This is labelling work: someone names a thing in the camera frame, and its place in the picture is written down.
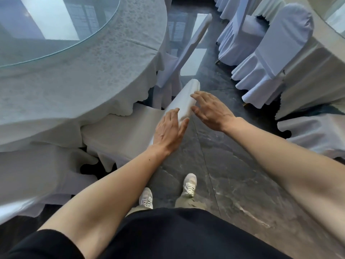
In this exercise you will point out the person's right hand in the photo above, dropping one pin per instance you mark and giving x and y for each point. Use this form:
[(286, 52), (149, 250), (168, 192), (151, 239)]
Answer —
[(215, 115)]

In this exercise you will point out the person's left hand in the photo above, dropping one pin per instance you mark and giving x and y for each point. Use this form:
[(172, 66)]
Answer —
[(167, 134)]

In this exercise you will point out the person's right thumb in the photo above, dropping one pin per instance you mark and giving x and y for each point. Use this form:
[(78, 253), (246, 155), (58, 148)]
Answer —
[(197, 111)]

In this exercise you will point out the person's left thumb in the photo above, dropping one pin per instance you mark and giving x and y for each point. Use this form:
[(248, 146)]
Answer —
[(184, 126)]

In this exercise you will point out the white covered banquet chair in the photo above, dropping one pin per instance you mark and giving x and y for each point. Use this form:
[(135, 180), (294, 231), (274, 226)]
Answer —
[(240, 35), (272, 56), (35, 175), (315, 132), (226, 5), (124, 132), (172, 75)]

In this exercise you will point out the person's right forearm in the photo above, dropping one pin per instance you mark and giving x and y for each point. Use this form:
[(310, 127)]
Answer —
[(283, 169)]

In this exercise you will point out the person's left forearm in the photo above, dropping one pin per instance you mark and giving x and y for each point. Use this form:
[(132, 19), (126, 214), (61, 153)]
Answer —
[(107, 202)]

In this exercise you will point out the person's white right shoe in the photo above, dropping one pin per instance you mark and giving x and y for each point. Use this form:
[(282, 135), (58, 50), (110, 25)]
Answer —
[(190, 184)]

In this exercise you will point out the person's white shoe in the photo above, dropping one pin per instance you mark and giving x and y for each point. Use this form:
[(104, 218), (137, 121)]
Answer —
[(190, 184), (146, 198)]

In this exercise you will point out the person's khaki trousers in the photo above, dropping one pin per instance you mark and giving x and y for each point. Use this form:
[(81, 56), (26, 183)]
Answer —
[(188, 203)]

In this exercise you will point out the person's white left shoe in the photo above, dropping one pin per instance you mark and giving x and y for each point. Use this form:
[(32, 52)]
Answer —
[(146, 198)]

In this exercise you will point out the white round table cloth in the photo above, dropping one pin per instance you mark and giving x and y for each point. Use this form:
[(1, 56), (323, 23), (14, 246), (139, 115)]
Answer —
[(89, 83), (315, 70)]

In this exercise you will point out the person's black shirt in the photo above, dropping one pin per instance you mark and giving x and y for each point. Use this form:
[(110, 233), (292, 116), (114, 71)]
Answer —
[(175, 234)]

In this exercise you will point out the round glass table top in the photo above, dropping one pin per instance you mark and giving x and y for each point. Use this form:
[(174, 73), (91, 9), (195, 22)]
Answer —
[(333, 10), (48, 26)]

